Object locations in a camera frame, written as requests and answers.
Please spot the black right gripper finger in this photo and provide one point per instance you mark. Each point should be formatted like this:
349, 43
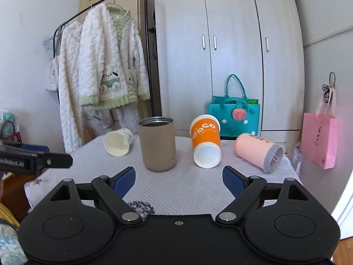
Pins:
54, 160

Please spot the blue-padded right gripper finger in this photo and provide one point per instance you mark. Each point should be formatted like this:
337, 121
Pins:
246, 190
111, 192

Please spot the beige steel tumbler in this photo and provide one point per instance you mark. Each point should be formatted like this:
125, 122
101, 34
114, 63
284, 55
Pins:
157, 140

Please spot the white paper cup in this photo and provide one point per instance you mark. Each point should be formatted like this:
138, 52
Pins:
117, 143

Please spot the orange paper cup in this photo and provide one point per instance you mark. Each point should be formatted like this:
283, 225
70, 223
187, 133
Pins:
206, 142

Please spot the pink tumbler with grey lid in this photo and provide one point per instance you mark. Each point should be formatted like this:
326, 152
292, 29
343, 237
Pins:
264, 154

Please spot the white patterned tablecloth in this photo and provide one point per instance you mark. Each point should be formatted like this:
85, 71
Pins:
184, 190

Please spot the teal tote bag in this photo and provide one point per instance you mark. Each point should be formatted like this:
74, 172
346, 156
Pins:
236, 115

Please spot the pink paper gift bag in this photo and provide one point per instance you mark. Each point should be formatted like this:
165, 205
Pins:
319, 141

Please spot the white fluffy jacket green trim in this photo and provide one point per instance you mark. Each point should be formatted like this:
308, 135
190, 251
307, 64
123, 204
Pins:
112, 70

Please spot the white fluffy robe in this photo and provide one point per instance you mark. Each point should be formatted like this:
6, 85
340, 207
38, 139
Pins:
71, 113

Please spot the white three-door wardrobe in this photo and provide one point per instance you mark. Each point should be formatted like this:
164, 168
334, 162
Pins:
208, 48

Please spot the black clothes rack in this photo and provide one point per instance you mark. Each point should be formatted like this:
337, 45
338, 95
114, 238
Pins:
147, 41

